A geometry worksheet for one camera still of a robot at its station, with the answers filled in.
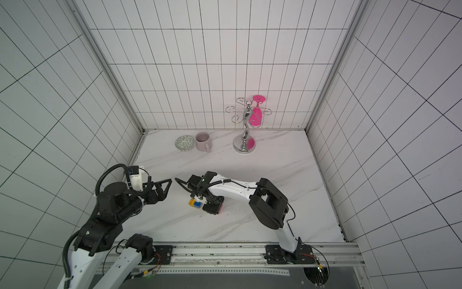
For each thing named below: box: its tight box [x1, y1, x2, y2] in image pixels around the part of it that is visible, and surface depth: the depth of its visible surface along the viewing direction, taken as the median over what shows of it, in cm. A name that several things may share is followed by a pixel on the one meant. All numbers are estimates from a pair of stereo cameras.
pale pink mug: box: [195, 131, 213, 153], surface depth 108 cm
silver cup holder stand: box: [225, 97, 272, 155], surface depth 102 cm
